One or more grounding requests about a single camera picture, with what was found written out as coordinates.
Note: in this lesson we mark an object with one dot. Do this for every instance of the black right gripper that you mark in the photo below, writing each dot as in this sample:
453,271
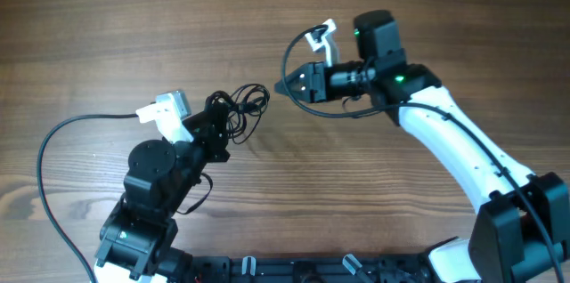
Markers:
316,81

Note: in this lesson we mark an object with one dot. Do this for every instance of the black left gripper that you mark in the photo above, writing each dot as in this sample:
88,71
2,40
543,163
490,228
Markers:
218,132

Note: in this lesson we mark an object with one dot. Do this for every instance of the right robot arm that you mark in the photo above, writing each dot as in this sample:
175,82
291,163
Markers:
522,218

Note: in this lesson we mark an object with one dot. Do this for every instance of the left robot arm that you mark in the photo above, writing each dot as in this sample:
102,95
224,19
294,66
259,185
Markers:
136,239

